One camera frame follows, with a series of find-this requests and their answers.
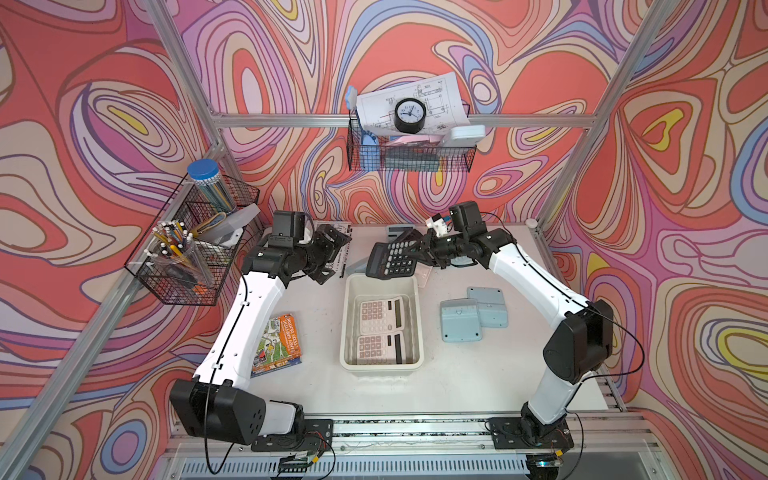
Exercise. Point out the white device in basket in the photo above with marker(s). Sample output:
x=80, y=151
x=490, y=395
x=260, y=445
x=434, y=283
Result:
x=465, y=136

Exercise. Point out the design weekly magazine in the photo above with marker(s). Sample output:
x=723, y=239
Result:
x=332, y=248

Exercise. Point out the light blue calculator face down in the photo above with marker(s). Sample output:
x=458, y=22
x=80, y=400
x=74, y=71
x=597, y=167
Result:
x=460, y=321

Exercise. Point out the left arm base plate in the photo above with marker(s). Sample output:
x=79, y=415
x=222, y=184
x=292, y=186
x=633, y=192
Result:
x=314, y=435

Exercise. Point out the white paper drawing sheet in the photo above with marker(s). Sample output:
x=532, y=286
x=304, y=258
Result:
x=440, y=95

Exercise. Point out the white box in side basket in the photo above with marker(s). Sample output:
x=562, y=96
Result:
x=229, y=230

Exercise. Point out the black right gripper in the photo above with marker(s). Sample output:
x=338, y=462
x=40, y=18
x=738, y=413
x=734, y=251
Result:
x=425, y=242

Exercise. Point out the black round clock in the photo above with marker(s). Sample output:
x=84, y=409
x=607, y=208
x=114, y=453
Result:
x=409, y=116

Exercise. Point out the cream plastic storage box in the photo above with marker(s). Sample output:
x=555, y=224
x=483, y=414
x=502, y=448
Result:
x=360, y=288

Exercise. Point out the black wire side basket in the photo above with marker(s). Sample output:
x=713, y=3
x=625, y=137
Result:
x=185, y=204

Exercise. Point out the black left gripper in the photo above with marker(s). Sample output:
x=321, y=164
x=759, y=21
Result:
x=327, y=250

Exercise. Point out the pink calculator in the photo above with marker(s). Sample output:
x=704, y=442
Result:
x=382, y=316
x=422, y=273
x=380, y=349

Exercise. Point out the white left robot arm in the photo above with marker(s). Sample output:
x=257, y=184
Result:
x=215, y=404

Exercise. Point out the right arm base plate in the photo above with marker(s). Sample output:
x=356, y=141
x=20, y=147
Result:
x=518, y=433

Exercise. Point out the light blue calculator far left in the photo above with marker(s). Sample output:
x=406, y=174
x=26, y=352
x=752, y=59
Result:
x=355, y=267

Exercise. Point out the clear cup of pens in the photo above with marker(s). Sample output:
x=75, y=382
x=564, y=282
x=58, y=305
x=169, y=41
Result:
x=174, y=251

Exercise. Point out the colourful treehouse book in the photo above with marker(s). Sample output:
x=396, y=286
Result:
x=279, y=347

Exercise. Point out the blue lid pencil jar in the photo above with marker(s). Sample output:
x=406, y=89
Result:
x=206, y=175

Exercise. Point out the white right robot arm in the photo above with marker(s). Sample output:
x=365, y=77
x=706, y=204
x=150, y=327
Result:
x=582, y=330

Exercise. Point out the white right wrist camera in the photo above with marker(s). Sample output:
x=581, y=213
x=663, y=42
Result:
x=438, y=225

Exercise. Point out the black calculator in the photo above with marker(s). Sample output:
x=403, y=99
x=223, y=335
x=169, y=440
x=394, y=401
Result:
x=390, y=260

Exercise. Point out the teal calculator at back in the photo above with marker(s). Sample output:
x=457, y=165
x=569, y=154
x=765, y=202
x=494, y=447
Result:
x=399, y=232

